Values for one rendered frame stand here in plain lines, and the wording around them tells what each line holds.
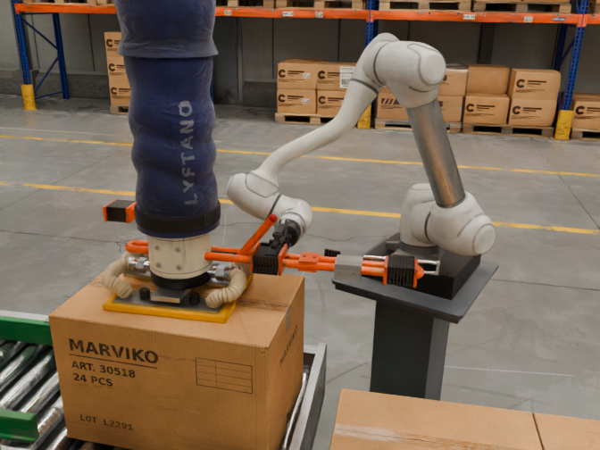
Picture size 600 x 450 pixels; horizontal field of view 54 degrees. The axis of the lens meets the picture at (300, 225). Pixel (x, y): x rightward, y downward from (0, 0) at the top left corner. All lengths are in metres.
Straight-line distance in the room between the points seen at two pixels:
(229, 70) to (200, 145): 8.85
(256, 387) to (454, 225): 0.87
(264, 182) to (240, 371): 0.62
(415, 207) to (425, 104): 0.48
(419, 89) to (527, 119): 7.03
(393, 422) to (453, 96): 7.00
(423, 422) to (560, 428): 0.41
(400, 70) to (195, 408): 1.08
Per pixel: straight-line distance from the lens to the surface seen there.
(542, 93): 8.73
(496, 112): 8.68
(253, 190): 1.82
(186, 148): 1.46
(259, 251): 1.57
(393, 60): 1.77
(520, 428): 1.95
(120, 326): 1.57
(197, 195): 1.49
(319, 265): 1.52
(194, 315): 1.54
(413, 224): 2.15
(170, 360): 1.56
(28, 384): 2.17
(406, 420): 1.89
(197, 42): 1.43
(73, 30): 11.54
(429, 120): 1.83
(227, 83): 10.35
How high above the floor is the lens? 1.73
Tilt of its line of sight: 21 degrees down
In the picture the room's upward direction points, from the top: 1 degrees clockwise
